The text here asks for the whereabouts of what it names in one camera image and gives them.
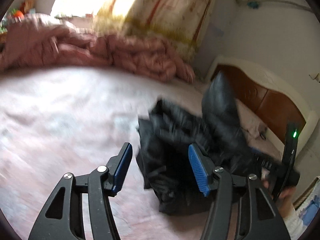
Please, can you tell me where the pink rumpled quilt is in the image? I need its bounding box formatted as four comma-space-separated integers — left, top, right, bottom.
1, 14, 195, 83

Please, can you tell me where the black quilted jacket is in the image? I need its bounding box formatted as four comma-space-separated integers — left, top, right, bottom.
135, 71, 266, 215

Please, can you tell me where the person right hand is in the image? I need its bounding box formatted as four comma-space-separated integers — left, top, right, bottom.
277, 186, 296, 219

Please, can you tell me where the orange toy on table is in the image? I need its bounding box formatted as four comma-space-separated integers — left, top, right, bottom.
12, 10, 24, 19

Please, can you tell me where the wooden bed headboard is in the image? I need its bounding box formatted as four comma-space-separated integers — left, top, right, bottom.
205, 55, 319, 153

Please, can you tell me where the pale pink bed sheet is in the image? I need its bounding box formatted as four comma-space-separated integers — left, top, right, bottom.
1, 66, 203, 239

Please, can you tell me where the tree print curtain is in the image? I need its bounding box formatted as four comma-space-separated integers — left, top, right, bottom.
93, 0, 216, 63

